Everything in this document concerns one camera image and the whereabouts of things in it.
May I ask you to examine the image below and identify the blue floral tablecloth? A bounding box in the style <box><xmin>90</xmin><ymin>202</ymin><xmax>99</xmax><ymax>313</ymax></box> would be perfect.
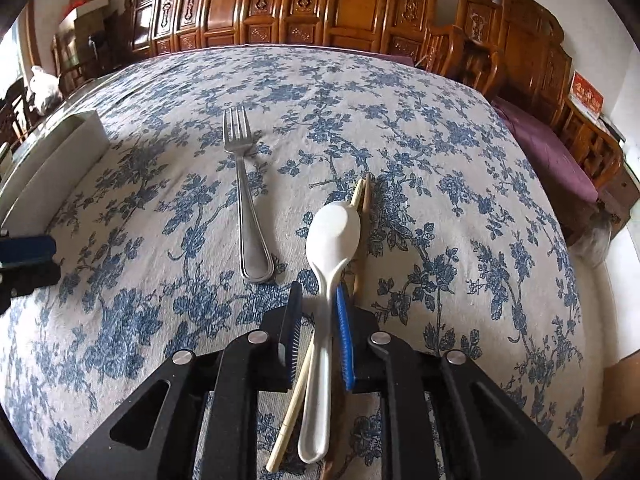
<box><xmin>1</xmin><ymin>47</ymin><xmax>591</xmax><ymax>479</ymax></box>

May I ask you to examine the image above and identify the light bamboo chopstick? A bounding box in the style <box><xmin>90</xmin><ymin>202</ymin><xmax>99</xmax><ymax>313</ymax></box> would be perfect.
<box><xmin>264</xmin><ymin>176</ymin><xmax>369</xmax><ymax>474</ymax></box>

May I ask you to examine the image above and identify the silver metal fork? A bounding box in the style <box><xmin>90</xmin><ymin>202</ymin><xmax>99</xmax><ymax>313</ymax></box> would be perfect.
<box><xmin>222</xmin><ymin>105</ymin><xmax>274</xmax><ymax>283</ymax></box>

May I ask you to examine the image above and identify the wooden armchair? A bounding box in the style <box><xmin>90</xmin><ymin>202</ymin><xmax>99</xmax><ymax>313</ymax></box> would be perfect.
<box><xmin>416</xmin><ymin>25</ymin><xmax>508</xmax><ymax>102</ymax></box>

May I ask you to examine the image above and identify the carved wooden bench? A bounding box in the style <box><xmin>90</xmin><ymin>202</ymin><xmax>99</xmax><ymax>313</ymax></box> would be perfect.
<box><xmin>118</xmin><ymin>0</ymin><xmax>623</xmax><ymax>188</ymax></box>

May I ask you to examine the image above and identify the cardboard boxes stack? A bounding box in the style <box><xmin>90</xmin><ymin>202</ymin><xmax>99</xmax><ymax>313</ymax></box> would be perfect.
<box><xmin>51</xmin><ymin>0</ymin><xmax>111</xmax><ymax>76</ymax></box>

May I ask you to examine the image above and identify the white plastic spoon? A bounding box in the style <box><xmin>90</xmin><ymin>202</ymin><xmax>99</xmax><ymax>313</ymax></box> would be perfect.
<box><xmin>297</xmin><ymin>202</ymin><xmax>359</xmax><ymax>464</ymax></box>

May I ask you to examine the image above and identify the red box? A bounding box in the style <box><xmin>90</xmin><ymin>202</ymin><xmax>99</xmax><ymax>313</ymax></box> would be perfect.
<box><xmin>570</xmin><ymin>70</ymin><xmax>604</xmax><ymax>115</ymax></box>

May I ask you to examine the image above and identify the white plastic bag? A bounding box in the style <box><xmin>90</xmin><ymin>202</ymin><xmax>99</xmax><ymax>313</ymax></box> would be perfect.
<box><xmin>29</xmin><ymin>65</ymin><xmax>64</xmax><ymax>117</ymax></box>

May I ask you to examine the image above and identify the white utensil holder box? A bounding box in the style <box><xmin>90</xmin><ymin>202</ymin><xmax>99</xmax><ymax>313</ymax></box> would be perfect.
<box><xmin>1</xmin><ymin>110</ymin><xmax>110</xmax><ymax>236</ymax></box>

